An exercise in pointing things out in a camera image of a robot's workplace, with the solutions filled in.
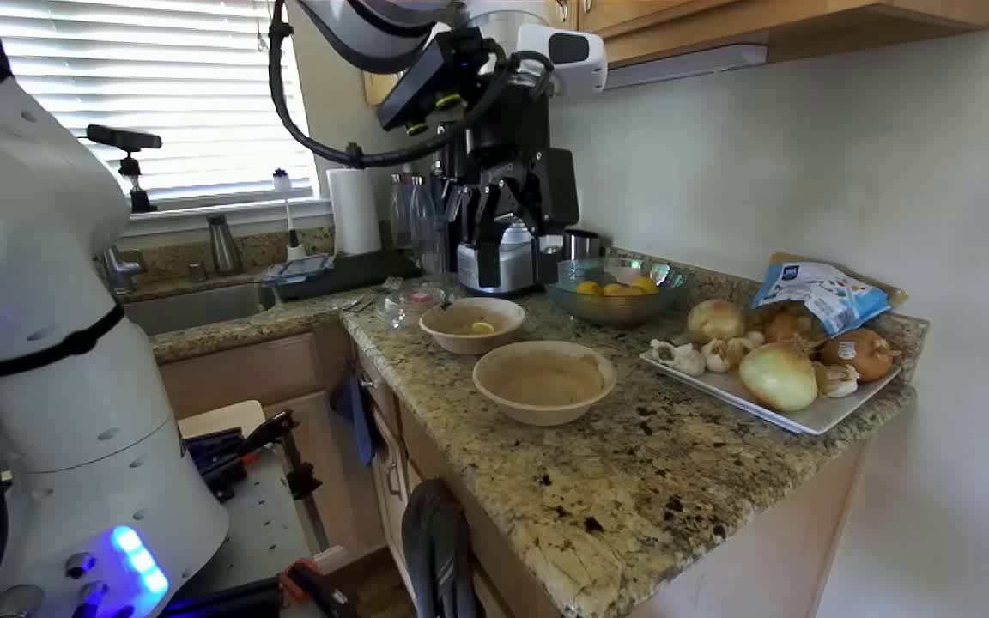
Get white rectangular tray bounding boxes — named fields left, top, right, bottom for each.
left=640, top=333, right=908, bottom=439

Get wooden base cabinet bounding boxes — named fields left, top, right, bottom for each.
left=153, top=319, right=868, bottom=618

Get wooden upper cabinets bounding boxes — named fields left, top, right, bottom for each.
left=548, top=0, right=989, bottom=68

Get clear glass fruit bowl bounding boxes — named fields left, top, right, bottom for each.
left=546, top=254, right=685, bottom=329

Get beige bowl with lemon wedge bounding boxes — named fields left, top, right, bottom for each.
left=414, top=296, right=528, bottom=357

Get large yellow onion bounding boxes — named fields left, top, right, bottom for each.
left=734, top=341, right=825, bottom=416

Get black clamp tool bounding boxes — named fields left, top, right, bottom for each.
left=183, top=407, right=326, bottom=504

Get metal sink faucet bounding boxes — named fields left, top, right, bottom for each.
left=201, top=214, right=245, bottom=278

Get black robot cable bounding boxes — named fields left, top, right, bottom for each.
left=263, top=0, right=556, bottom=172

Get black camera on tripod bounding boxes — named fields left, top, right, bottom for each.
left=83, top=120, right=164, bottom=217

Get silver food chopper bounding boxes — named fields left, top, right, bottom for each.
left=453, top=209, right=542, bottom=299

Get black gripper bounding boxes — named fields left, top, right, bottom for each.
left=453, top=66, right=556, bottom=241

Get clear measuring cup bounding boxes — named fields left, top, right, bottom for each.
left=412, top=167, right=460, bottom=282

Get small yellow onion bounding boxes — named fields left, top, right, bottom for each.
left=684, top=296, right=747, bottom=346

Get beige ceramic bowl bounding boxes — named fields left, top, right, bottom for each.
left=471, top=335, right=623, bottom=430

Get dark blue hanging cloth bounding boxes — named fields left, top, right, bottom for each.
left=330, top=374, right=382, bottom=463

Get steel kitchen sink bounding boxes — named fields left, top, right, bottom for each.
left=117, top=272, right=283, bottom=343

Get orange fruit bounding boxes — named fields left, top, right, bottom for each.
left=608, top=274, right=661, bottom=302

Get brown mushroom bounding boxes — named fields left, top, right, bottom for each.
left=818, top=327, right=902, bottom=389
left=763, top=302, right=830, bottom=357

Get white mushroom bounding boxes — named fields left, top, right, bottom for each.
left=702, top=329, right=770, bottom=376
left=645, top=333, right=711, bottom=376
left=818, top=361, right=866, bottom=400

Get blue and white bag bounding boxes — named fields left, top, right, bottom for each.
left=747, top=254, right=898, bottom=341

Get white paper towel roll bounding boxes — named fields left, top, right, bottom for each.
left=324, top=164, right=386, bottom=258

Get dark grey hanging towel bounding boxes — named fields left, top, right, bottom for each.
left=399, top=476, right=483, bottom=618

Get stainless steel cup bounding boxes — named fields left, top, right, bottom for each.
left=538, top=226, right=615, bottom=283

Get white window blind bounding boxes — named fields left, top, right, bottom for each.
left=0, top=0, right=324, bottom=214

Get white dish brush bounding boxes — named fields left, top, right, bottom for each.
left=270, top=164, right=310, bottom=263

